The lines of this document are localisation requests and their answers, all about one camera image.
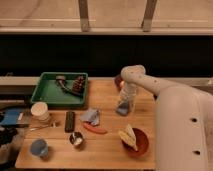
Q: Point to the green plastic tray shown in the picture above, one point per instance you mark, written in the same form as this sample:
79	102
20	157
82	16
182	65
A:
49	92

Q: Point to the blue sponge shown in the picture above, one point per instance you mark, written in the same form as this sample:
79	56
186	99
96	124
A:
124	111

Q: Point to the small metal cup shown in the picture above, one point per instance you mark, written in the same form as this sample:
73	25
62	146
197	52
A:
76	139

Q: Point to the grey blue crumpled cloth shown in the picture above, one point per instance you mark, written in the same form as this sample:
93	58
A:
91	116

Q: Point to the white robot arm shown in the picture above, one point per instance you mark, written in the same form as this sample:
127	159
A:
181	112

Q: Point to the black remote control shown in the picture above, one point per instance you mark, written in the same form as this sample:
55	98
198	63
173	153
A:
69	122

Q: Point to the white paper cup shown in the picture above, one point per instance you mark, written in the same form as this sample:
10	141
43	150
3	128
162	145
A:
40	111

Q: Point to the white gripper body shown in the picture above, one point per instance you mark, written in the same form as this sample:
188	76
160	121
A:
128	93

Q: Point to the red bowl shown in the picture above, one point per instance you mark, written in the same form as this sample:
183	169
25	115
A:
142	143

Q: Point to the dark brush tool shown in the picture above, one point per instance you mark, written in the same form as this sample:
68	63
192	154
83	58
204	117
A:
61	82

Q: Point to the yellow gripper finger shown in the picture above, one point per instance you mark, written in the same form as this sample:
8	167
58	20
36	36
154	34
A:
118	106
131	107

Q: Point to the purple bowl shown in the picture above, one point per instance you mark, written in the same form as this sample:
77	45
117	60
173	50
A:
117	81

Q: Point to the blue cup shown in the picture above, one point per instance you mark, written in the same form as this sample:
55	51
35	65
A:
39	148

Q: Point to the blue box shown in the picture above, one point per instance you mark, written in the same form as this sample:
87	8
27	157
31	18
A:
14	118

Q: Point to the red chili pepper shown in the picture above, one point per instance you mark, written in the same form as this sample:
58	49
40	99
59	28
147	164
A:
94	129

